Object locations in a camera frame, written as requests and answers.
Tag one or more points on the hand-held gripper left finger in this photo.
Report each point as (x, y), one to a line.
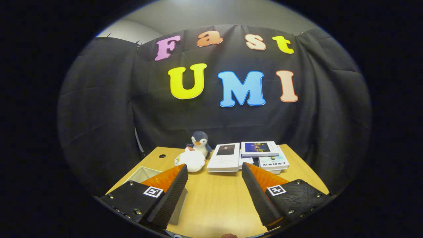
(168, 201)

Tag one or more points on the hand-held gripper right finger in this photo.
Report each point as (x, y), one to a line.
(259, 198)

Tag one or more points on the beige fabric storage box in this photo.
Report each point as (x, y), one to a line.
(142, 173)

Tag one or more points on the pale green cover book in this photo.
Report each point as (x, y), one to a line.
(274, 162)

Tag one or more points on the plain white book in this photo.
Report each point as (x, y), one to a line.
(245, 161)

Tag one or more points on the white round plush toy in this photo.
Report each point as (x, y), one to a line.
(191, 160)

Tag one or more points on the book with blue picture cover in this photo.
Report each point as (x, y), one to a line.
(259, 147)

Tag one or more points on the white book with dark portrait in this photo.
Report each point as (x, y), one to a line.
(224, 158)

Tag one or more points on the grey penguin plush toy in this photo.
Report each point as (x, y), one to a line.
(200, 142)

